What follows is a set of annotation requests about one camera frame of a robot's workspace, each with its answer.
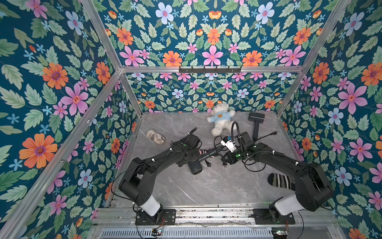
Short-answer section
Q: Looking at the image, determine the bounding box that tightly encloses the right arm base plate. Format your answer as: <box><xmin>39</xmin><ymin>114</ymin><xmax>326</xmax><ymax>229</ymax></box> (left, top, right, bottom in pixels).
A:
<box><xmin>251</xmin><ymin>209</ymin><xmax>295</xmax><ymax>225</ymax></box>

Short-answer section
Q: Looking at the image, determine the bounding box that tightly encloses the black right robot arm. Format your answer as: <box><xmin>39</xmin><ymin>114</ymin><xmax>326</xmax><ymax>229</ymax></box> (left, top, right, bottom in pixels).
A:
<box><xmin>221</xmin><ymin>133</ymin><xmax>334</xmax><ymax>221</ymax></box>

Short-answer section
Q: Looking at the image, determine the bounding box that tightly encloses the black cord of grey dryer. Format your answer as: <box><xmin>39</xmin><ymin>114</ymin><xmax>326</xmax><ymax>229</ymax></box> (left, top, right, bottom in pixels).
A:
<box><xmin>202</xmin><ymin>135</ymin><xmax>232</xmax><ymax>168</ymax></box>

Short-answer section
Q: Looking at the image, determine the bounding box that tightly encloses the aluminium front rail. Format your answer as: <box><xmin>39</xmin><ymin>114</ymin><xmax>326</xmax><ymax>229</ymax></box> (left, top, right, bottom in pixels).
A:
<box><xmin>93</xmin><ymin>204</ymin><xmax>339</xmax><ymax>227</ymax></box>

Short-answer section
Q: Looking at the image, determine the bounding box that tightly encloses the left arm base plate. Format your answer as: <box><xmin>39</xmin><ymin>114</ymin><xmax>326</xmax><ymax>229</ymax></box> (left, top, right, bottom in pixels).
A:
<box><xmin>135</xmin><ymin>209</ymin><xmax>177</xmax><ymax>226</ymax></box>

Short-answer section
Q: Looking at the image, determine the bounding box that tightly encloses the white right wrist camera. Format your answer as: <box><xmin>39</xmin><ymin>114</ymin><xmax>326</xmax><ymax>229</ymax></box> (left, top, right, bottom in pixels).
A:
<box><xmin>221</xmin><ymin>137</ymin><xmax>237</xmax><ymax>152</ymax></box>

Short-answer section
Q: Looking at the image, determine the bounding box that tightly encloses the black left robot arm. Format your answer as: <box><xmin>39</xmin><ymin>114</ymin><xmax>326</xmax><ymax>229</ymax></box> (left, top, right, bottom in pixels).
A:
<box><xmin>118</xmin><ymin>133</ymin><xmax>203</xmax><ymax>218</ymax></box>

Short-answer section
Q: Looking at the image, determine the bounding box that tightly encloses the white teddy bear blue shirt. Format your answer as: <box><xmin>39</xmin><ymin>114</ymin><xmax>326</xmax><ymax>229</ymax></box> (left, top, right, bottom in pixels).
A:
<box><xmin>207</xmin><ymin>103</ymin><xmax>236</xmax><ymax>136</ymax></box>

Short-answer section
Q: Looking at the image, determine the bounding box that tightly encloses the black boxy hair dryer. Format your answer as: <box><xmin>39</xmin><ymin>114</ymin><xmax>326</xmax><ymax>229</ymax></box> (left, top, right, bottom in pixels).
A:
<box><xmin>248</xmin><ymin>112</ymin><xmax>265</xmax><ymax>140</ymax></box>

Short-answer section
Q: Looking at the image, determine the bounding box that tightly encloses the dark grey round hair dryer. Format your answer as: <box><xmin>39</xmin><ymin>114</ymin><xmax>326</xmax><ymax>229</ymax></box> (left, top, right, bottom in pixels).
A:
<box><xmin>187</xmin><ymin>149</ymin><xmax>218</xmax><ymax>175</ymax></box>

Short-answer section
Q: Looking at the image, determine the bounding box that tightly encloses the black cord of boxy dryer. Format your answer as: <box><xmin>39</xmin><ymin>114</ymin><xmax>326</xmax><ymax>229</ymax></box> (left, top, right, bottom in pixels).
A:
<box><xmin>241</xmin><ymin>131</ymin><xmax>278</xmax><ymax>173</ymax></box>

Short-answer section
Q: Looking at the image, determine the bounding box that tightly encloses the striped black white sock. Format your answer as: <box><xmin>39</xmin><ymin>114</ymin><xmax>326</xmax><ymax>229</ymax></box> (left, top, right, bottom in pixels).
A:
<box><xmin>268</xmin><ymin>173</ymin><xmax>295</xmax><ymax>191</ymax></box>

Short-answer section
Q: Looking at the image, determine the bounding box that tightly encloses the black hook rail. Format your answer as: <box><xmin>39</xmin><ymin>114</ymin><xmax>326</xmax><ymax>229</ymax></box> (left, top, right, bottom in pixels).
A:
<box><xmin>178</xmin><ymin>66</ymin><xmax>242</xmax><ymax>74</ymax></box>

